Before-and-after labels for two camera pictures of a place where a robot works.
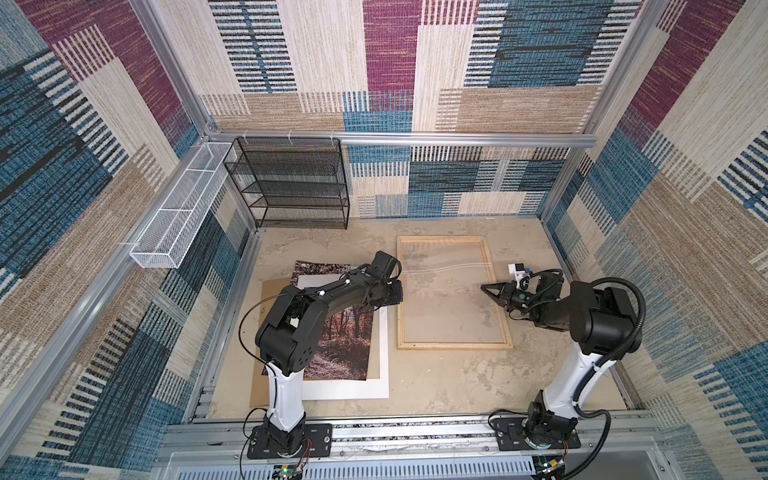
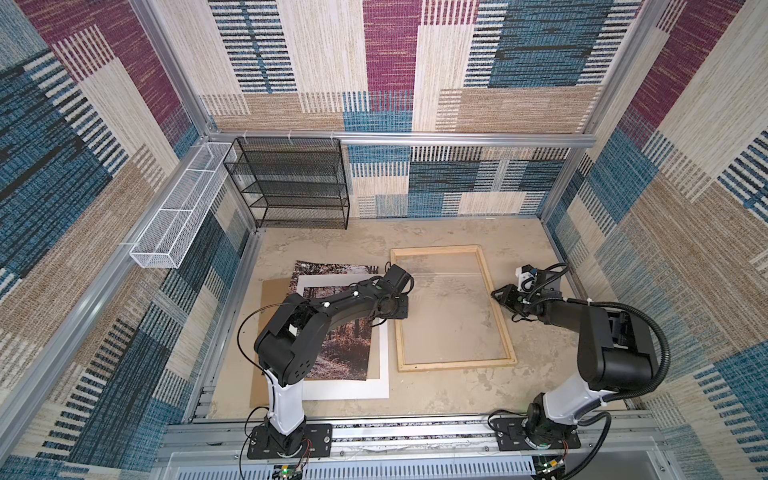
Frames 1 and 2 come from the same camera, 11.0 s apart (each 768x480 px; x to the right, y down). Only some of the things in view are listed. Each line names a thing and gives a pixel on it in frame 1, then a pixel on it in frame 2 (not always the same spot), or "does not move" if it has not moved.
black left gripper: x=397 y=294 → x=403 y=312
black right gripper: x=505 y=294 does not move
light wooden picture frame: x=400 y=290 → x=495 y=308
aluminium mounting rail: x=405 y=446 does not move
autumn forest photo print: x=344 y=350 does not move
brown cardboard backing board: x=260 y=390 does not move
